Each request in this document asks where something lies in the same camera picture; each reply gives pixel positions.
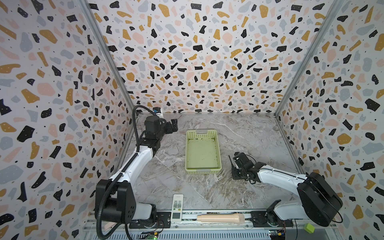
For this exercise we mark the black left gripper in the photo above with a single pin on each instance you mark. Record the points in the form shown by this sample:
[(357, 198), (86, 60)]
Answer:
[(169, 130)]

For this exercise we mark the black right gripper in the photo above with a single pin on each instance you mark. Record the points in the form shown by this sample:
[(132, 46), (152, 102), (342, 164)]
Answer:
[(237, 165)]

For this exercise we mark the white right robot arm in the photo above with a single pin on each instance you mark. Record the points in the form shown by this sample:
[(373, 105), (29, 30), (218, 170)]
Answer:
[(316, 200)]

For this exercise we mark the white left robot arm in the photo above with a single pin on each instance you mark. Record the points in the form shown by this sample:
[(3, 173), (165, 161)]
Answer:
[(115, 199)]

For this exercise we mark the light green plastic bin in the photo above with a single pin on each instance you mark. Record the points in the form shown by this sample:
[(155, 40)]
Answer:
[(203, 155)]

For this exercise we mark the white remote control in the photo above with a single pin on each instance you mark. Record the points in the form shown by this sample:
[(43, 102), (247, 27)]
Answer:
[(177, 208)]

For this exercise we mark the small green cube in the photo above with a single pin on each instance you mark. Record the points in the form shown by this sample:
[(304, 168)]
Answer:
[(309, 228)]

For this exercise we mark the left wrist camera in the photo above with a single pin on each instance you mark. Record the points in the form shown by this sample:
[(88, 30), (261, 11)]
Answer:
[(158, 111)]

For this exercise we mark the beige wooden handle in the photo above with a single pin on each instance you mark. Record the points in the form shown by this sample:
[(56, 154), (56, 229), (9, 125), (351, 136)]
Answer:
[(235, 218)]

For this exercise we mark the metal base rail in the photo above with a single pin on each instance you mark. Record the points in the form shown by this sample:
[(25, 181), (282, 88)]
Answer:
[(253, 228)]

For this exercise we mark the aluminium corner frame post left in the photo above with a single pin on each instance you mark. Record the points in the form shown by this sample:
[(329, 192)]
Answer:
[(84, 5)]

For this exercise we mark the aluminium corner frame post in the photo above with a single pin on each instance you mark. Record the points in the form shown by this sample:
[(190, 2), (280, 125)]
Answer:
[(84, 5), (334, 9)]

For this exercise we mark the aluminium corner frame post right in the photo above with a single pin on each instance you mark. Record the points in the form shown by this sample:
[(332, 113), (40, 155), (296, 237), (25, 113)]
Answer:
[(334, 9)]

